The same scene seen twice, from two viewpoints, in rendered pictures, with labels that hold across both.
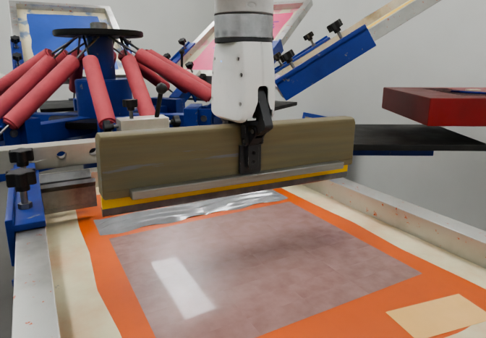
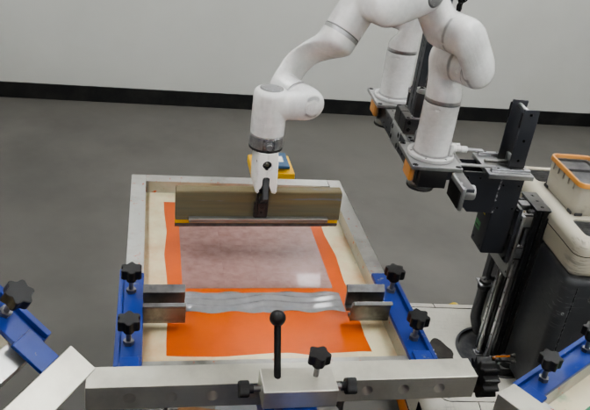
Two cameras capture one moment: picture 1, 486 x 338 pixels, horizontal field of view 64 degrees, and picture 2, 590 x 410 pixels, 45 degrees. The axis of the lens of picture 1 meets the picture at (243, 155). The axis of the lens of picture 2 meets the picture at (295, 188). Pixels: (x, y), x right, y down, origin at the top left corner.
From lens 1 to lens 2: 2.05 m
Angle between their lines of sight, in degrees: 136
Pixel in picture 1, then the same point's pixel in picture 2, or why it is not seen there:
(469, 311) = not seen: hidden behind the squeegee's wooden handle
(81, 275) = (344, 265)
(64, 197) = (368, 295)
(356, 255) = (197, 234)
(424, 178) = not seen: outside the picture
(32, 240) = (374, 267)
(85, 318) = (338, 244)
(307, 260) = (225, 240)
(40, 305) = (355, 231)
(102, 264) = (334, 269)
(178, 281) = (297, 248)
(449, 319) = not seen: hidden behind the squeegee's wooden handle
